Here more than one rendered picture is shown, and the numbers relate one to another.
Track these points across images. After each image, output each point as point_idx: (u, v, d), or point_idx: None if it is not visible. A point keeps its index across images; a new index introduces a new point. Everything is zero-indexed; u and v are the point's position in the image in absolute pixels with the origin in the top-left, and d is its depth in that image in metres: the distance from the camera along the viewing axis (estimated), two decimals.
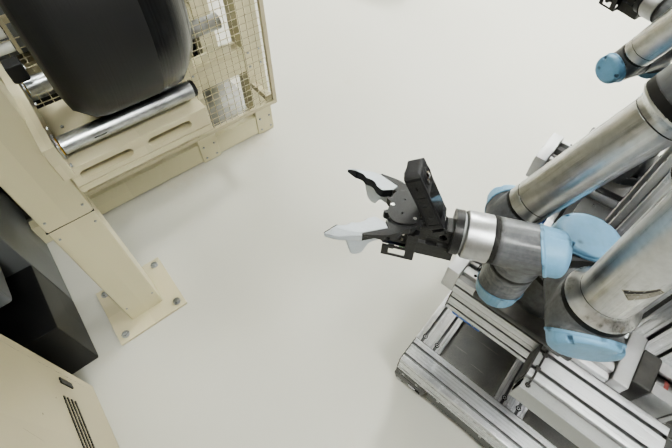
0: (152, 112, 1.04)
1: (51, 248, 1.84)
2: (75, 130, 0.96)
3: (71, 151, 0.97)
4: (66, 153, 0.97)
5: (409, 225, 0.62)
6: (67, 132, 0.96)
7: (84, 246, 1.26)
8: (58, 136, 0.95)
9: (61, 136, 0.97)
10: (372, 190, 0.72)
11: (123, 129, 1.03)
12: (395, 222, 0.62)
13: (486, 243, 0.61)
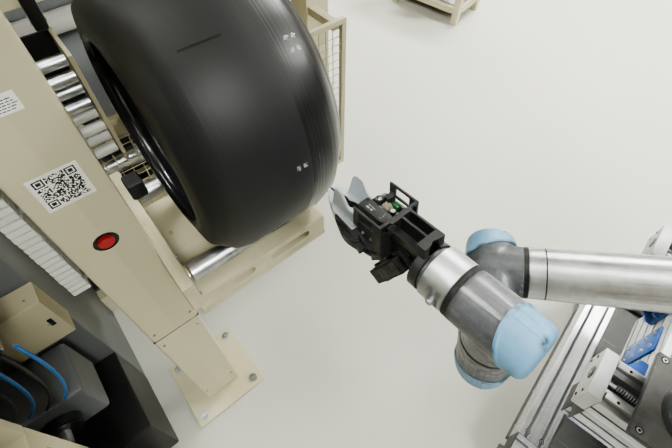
0: None
1: (118, 316, 1.79)
2: (213, 269, 0.93)
3: None
4: (187, 268, 0.93)
5: None
6: (205, 271, 0.91)
7: (183, 346, 1.21)
8: (198, 278, 0.91)
9: (195, 269, 0.90)
10: (342, 202, 0.62)
11: None
12: None
13: None
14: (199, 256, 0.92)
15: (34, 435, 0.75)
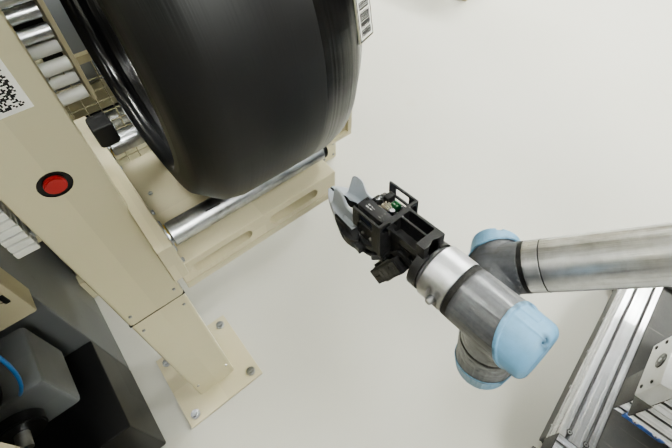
0: None
1: (100, 303, 1.61)
2: (186, 211, 0.75)
3: (178, 232, 0.72)
4: (175, 241, 0.72)
5: None
6: None
7: (167, 332, 1.03)
8: (167, 222, 0.74)
9: None
10: (341, 202, 0.62)
11: (243, 202, 0.78)
12: None
13: None
14: None
15: None
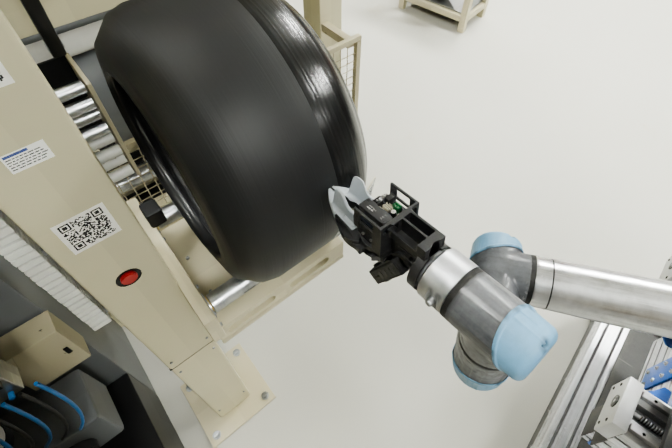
0: None
1: (127, 332, 1.78)
2: (226, 287, 0.90)
3: (221, 309, 0.91)
4: (215, 310, 0.91)
5: None
6: (217, 289, 0.90)
7: (198, 371, 1.20)
8: (210, 296, 0.89)
9: (210, 292, 0.91)
10: (342, 202, 0.62)
11: None
12: None
13: None
14: None
15: None
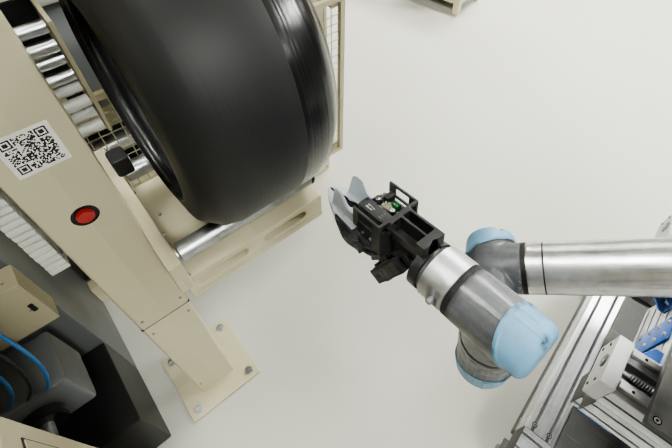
0: None
1: (109, 307, 1.74)
2: (203, 250, 0.88)
3: None
4: (173, 245, 0.87)
5: None
6: (196, 255, 0.87)
7: (174, 335, 1.15)
8: (187, 260, 0.87)
9: (187, 255, 0.85)
10: (341, 202, 0.62)
11: None
12: None
13: None
14: (191, 240, 0.86)
15: (6, 424, 0.69)
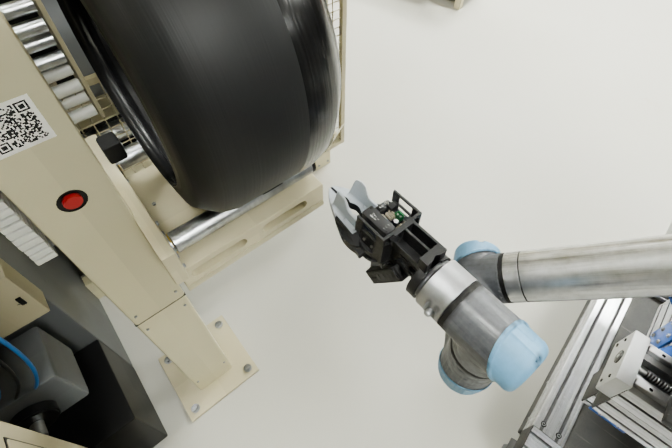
0: (268, 198, 0.91)
1: (105, 304, 1.69)
2: (195, 233, 0.82)
3: None
4: (174, 244, 0.84)
5: None
6: (184, 233, 0.81)
7: (169, 331, 1.11)
8: (177, 242, 0.80)
9: (173, 232, 0.81)
10: (343, 205, 0.62)
11: None
12: None
13: (463, 289, 0.57)
14: (182, 225, 0.84)
15: None
